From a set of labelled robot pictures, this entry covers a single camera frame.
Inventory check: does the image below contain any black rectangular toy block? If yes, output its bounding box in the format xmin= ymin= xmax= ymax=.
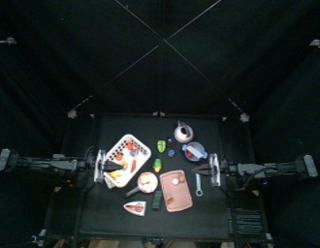
xmin=152 ymin=190 xmax=164 ymax=210

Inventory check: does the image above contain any silver toy kettle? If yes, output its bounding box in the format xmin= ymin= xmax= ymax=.
xmin=173 ymin=120 xmax=196 ymax=144

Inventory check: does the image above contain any yellow green toy corn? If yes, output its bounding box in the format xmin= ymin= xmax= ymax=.
xmin=152 ymin=157 xmax=165 ymax=174

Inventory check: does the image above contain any green toy leaf vegetable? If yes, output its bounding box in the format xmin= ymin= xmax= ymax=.
xmin=157 ymin=139 xmax=169 ymax=154

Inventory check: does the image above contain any white toy pizza slice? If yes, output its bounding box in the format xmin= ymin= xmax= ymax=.
xmin=123 ymin=200 xmax=147 ymax=218

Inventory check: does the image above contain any white perforated plastic basket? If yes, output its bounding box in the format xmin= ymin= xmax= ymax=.
xmin=102 ymin=134 xmax=153 ymax=189

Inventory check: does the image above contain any yellow toy banana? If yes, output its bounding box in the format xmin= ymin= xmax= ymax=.
xmin=107 ymin=169 xmax=126 ymax=181

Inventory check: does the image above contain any toy frying pan with egg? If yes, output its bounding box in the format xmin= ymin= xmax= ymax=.
xmin=125 ymin=170 xmax=161 ymax=199

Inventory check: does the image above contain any white printed label sticker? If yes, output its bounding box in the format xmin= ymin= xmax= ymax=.
xmin=235 ymin=207 xmax=265 ymax=237

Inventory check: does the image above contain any pink cutting board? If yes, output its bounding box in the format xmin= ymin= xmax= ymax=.
xmin=160 ymin=170 xmax=194 ymax=213

